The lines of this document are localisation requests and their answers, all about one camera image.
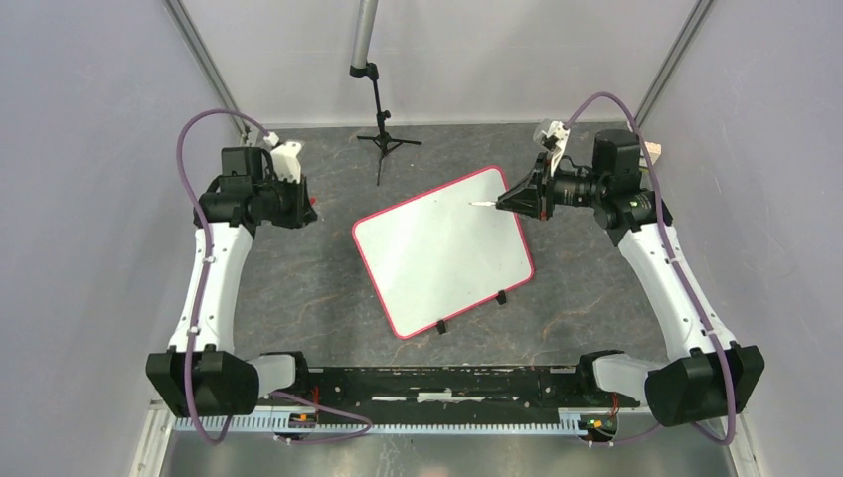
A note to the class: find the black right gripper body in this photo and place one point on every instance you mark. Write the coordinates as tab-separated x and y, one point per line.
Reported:
571	188

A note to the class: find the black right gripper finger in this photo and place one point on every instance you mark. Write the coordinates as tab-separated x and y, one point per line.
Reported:
528	187
527	206

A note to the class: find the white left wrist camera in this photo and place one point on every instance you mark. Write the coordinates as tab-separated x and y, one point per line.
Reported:
285	162

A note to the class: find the pink-framed whiteboard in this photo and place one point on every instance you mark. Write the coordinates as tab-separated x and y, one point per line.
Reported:
433	256

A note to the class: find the grey metal pole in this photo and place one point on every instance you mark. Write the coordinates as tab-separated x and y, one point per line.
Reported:
362	40

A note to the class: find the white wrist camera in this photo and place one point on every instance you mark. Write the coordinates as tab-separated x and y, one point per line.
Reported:
553	136
285	162

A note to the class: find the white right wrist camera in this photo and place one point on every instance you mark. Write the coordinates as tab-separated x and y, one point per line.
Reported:
553	136

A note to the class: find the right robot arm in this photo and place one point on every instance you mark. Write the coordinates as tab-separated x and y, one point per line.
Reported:
708	374

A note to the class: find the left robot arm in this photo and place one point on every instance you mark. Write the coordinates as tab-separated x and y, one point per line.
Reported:
200	372

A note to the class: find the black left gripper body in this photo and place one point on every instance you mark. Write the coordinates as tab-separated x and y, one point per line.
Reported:
280	201

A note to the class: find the black camera tripod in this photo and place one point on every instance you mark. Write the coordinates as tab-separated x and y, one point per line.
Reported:
385	142

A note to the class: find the colourful toy block stack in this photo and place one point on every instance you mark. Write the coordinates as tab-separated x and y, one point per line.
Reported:
654	151

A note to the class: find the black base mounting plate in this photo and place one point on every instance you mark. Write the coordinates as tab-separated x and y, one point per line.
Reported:
464	395

